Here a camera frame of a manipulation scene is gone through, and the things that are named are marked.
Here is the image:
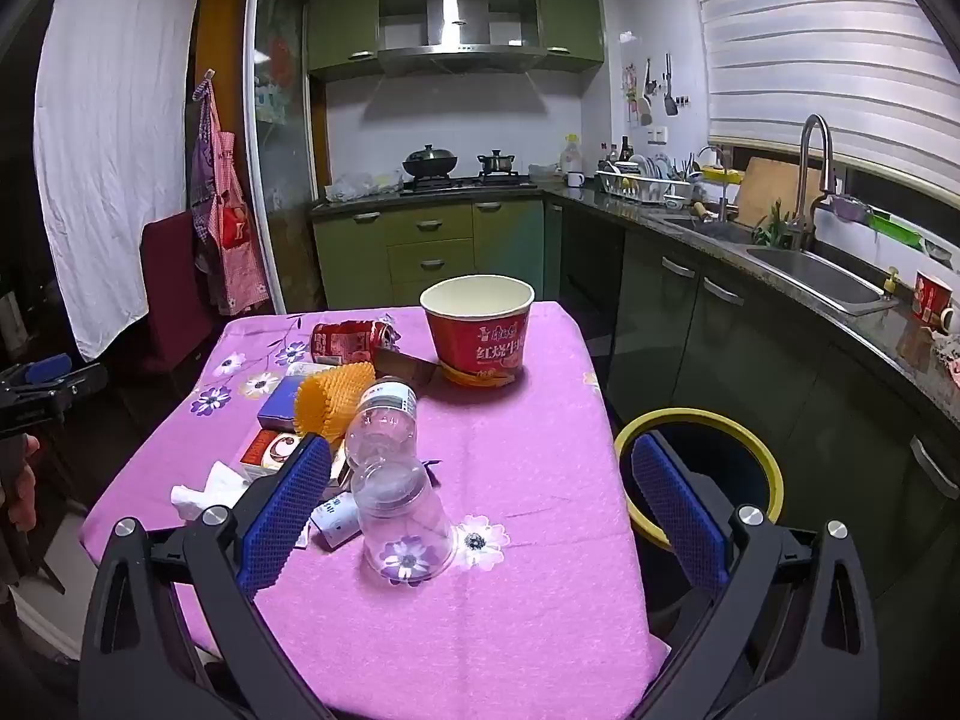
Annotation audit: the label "gas stove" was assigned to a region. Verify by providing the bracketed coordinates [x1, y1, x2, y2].
[401, 174, 537, 192]

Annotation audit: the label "steel sink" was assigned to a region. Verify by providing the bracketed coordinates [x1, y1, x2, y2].
[739, 244, 897, 316]

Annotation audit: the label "light green base cabinet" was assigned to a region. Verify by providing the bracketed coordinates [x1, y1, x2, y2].
[311, 195, 547, 308]

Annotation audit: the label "red soda can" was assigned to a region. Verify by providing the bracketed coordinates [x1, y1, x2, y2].
[310, 319, 389, 368]

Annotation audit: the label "green leafy plant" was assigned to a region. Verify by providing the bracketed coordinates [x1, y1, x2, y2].
[752, 199, 796, 248]

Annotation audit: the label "small steel faucet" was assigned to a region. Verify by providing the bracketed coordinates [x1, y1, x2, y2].
[697, 144, 732, 222]

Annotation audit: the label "steel range hood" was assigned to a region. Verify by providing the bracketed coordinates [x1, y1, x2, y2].
[375, 0, 548, 77]

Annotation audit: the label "white window blind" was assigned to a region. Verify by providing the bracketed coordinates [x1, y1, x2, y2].
[686, 0, 960, 188]

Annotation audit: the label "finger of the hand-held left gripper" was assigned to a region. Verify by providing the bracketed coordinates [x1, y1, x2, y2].
[0, 355, 107, 436]

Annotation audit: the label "red and white box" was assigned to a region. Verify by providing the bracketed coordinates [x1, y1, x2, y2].
[238, 427, 301, 477]

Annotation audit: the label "dish rack with dishes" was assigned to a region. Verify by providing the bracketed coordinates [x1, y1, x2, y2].
[596, 154, 695, 203]

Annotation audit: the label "black yellow-rimmed trash bin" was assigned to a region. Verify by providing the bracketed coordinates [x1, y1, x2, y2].
[613, 406, 785, 616]

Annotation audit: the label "clear plastic bags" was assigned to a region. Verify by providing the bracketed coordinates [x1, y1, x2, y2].
[326, 169, 402, 203]

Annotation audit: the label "white hanging sheet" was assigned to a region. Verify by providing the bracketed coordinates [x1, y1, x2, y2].
[34, 0, 203, 361]

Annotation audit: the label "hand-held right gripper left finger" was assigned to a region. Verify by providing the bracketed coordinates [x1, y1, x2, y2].
[79, 431, 335, 720]

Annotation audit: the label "green plastic tray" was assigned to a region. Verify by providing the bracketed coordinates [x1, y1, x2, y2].
[870, 214, 923, 248]

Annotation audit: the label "brown plastic tray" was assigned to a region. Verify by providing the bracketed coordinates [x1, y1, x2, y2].
[373, 349, 443, 398]

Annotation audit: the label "red paper noodle cup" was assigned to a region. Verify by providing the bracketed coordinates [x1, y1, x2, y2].
[418, 275, 535, 389]

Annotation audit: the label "wooden cutting board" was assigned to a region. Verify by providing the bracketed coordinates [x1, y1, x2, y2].
[733, 157, 826, 230]

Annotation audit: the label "dark green base cabinets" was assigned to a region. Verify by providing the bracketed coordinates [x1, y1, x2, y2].
[544, 195, 960, 616]

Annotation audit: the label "blue box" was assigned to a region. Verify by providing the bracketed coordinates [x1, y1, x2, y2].
[257, 373, 316, 432]

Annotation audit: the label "maroon chair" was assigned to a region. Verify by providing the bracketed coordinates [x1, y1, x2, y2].
[141, 211, 218, 383]

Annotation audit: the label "green wall cabinets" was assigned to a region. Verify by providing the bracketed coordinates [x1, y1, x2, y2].
[306, 0, 605, 80]

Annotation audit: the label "pink checked apron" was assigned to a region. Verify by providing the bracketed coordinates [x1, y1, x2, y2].
[189, 67, 271, 316]

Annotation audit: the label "black wok with lid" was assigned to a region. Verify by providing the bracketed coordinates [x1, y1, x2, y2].
[403, 144, 458, 179]

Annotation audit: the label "clear plastic bottle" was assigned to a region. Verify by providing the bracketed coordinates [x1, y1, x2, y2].
[343, 379, 458, 584]

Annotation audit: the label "pink rag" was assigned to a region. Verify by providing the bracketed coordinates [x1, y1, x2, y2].
[934, 334, 960, 391]

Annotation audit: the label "tall steel faucet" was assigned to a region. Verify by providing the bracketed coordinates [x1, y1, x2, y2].
[795, 114, 837, 248]

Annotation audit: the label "glass sliding door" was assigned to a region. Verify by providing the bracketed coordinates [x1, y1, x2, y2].
[247, 0, 331, 316]

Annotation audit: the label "pink floral tablecloth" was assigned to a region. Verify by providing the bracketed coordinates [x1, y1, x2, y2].
[79, 300, 672, 691]

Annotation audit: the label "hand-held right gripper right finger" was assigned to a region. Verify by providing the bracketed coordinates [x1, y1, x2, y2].
[631, 433, 880, 720]

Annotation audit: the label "small white labelled bottle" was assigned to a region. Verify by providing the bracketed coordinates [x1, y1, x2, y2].
[311, 491, 365, 550]

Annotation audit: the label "white tissue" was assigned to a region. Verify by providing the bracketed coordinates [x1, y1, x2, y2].
[170, 460, 252, 522]

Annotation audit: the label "person's left hand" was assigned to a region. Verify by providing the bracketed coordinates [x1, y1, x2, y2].
[2, 436, 40, 535]

